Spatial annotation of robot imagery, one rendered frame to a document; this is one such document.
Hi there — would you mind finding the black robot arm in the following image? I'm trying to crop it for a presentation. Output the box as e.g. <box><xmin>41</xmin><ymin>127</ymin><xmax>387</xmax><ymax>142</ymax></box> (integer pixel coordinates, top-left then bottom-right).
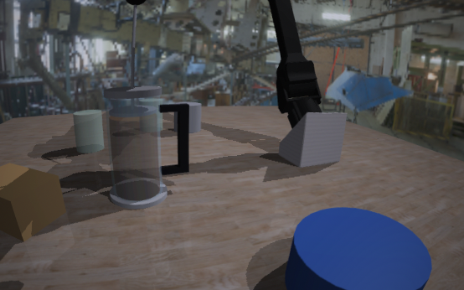
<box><xmin>268</xmin><ymin>0</ymin><xmax>322</xmax><ymax>129</ymax></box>

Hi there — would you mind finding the brown cube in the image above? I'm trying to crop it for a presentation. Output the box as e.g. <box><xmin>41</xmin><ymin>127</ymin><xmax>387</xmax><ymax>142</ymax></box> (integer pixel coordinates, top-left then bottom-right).
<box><xmin>0</xmin><ymin>163</ymin><xmax>66</xmax><ymax>242</ymax></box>

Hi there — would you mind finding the blue cylinder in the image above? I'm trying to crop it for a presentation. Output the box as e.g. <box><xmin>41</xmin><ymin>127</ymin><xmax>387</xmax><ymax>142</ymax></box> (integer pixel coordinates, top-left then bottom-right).
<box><xmin>285</xmin><ymin>207</ymin><xmax>432</xmax><ymax>290</ymax></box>

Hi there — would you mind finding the glass french press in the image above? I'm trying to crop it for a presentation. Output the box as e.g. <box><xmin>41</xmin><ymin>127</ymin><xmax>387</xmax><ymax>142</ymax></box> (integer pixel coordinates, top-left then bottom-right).
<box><xmin>103</xmin><ymin>0</ymin><xmax>189</xmax><ymax>210</ymax></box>

